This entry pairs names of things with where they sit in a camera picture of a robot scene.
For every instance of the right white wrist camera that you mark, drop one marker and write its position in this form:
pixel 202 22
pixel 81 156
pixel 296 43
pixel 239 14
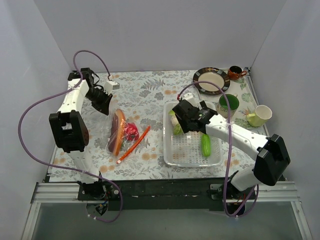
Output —
pixel 189 97

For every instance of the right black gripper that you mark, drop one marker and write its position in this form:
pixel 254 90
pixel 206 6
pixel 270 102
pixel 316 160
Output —
pixel 186 116

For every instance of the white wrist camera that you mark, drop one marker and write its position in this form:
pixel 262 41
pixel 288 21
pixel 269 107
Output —
pixel 189 97
pixel 111 85

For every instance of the white plastic mesh basket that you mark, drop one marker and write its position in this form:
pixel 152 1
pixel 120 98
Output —
pixel 185 150

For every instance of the fake cauliflower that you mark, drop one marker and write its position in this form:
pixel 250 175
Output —
pixel 177 130

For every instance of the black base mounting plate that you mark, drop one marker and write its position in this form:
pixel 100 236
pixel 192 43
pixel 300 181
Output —
pixel 155 194

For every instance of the pale yellow green mug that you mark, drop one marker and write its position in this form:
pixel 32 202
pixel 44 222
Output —
pixel 261 115

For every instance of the fake green leaf vegetable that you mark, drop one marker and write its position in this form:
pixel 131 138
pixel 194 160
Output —
pixel 205 145

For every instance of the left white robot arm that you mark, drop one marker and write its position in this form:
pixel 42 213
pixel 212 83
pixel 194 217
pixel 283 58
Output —
pixel 70 132

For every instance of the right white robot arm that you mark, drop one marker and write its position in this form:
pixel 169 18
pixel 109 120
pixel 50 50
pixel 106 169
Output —
pixel 269 153

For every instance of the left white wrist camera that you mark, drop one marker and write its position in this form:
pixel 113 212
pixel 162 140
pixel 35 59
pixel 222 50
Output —
pixel 111 85

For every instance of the striped rim ceramic plate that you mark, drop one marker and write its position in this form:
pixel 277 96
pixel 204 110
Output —
pixel 206 79

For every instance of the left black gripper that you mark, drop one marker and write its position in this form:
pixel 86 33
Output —
pixel 101 100

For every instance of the fake orange red fruit slice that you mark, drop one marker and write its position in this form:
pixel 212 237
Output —
pixel 117 132

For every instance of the clear zip top bag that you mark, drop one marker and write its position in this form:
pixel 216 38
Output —
pixel 101 136

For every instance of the floral serving tray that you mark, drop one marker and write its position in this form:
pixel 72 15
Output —
pixel 242 89

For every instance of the aluminium frame rail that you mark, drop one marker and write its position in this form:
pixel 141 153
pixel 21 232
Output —
pixel 284 191

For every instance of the small brown orange cup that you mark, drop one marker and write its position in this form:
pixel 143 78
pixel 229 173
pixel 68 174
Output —
pixel 236 72

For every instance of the fake red bell pepper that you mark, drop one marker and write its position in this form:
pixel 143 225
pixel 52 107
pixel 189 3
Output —
pixel 131 132

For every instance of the floral table mat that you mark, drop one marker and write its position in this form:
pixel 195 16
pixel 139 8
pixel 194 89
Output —
pixel 143 95

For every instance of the green inside floral mug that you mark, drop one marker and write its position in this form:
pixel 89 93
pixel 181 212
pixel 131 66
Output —
pixel 225 109

